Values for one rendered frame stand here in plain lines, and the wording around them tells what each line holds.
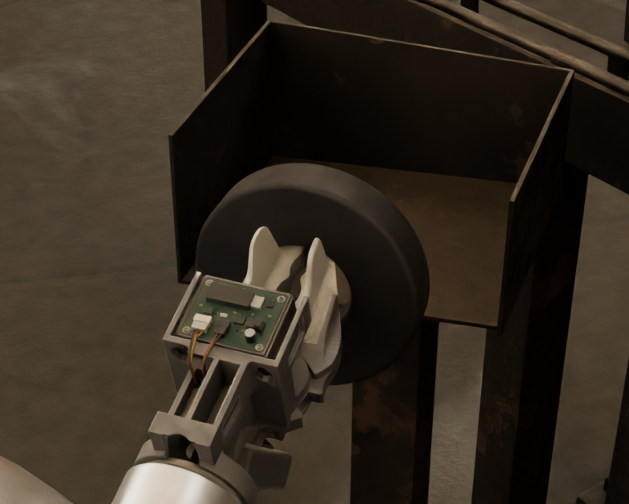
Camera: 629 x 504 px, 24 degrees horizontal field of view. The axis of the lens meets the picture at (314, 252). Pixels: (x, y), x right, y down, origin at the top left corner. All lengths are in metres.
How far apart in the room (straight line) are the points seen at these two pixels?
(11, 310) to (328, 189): 1.26
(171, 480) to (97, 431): 1.12
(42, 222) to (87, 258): 0.13
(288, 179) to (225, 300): 0.11
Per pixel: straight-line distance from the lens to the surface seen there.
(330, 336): 0.90
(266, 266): 0.92
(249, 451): 0.85
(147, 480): 0.80
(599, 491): 1.74
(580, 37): 1.37
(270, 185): 0.92
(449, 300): 1.11
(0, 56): 2.80
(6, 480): 0.47
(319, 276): 0.90
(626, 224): 2.31
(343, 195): 0.91
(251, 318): 0.83
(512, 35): 1.34
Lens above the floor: 1.27
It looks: 35 degrees down
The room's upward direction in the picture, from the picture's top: straight up
